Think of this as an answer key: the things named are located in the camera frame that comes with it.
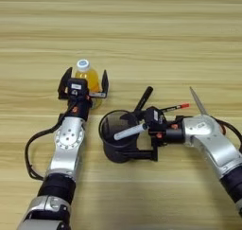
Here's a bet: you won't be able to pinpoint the black mesh pen cup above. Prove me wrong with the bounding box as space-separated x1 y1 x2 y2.
98 110 149 164

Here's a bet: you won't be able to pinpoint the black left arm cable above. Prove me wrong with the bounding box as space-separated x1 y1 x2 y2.
24 104 78 182

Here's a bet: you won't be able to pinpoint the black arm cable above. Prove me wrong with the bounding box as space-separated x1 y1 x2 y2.
24 104 78 182
214 115 242 153

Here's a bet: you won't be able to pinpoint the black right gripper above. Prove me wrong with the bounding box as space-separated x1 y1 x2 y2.
121 111 187 163

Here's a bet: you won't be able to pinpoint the red handled scissors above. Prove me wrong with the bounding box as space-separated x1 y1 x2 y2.
188 86 227 136

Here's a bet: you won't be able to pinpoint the red capped marker pen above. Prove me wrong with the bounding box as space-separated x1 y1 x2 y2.
158 102 191 113

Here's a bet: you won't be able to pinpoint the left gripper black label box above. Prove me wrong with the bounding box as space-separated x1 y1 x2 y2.
66 78 89 99

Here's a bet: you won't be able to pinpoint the black marker pen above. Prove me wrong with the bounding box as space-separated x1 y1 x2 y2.
133 85 155 113

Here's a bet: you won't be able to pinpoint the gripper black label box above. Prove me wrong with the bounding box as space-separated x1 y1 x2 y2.
66 78 89 99
145 105 168 133

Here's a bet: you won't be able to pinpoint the grey white marker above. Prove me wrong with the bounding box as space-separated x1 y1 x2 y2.
112 122 149 142

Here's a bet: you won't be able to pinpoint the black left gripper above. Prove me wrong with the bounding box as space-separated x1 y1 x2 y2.
57 66 111 122

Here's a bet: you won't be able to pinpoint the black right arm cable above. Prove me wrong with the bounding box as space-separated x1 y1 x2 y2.
214 115 242 153

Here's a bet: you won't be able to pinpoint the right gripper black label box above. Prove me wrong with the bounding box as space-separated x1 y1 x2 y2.
145 105 168 133

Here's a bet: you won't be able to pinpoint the orange juice bottle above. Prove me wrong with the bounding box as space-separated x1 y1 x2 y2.
74 59 104 109

